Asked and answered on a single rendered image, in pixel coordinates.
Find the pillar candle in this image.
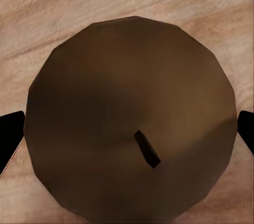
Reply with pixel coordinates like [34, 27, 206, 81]
[23, 16, 238, 224]

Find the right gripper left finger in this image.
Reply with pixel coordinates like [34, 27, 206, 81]
[0, 111, 25, 174]

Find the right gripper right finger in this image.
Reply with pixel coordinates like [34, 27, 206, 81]
[238, 110, 254, 154]

